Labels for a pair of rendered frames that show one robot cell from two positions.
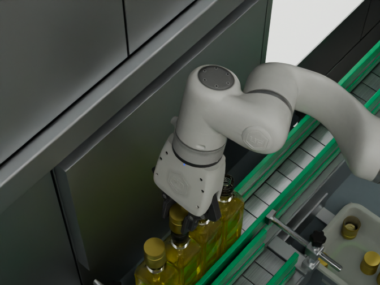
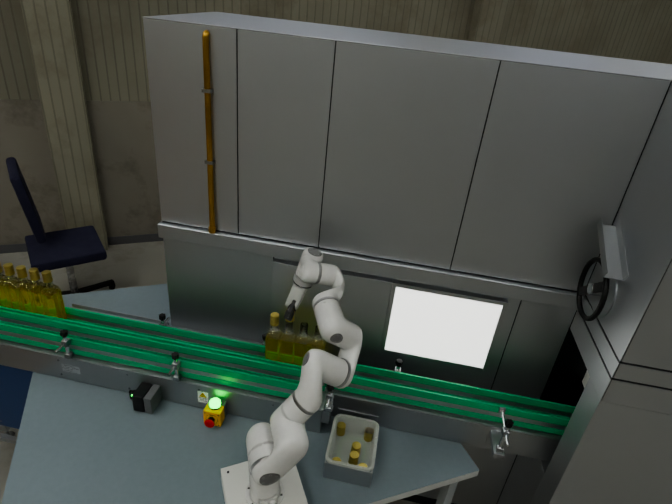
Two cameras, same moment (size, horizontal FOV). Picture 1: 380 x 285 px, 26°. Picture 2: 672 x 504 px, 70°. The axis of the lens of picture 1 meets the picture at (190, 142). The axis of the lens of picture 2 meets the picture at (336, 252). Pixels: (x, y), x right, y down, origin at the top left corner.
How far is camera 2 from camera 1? 1.29 m
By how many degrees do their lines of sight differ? 48
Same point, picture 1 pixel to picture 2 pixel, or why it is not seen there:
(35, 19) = (284, 193)
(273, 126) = (305, 268)
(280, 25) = (401, 313)
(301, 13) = (417, 321)
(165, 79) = not seen: hidden behind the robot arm
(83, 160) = (281, 265)
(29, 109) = (272, 225)
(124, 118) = not seen: hidden behind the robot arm
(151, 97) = not seen: hidden behind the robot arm
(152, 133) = (315, 290)
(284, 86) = (327, 268)
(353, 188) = (395, 435)
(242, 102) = (309, 258)
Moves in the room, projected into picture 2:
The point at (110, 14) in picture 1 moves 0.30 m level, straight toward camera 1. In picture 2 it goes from (313, 220) to (242, 238)
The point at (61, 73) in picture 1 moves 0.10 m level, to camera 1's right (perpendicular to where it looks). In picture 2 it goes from (288, 224) to (300, 236)
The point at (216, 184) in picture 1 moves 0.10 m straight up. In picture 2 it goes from (295, 295) to (296, 271)
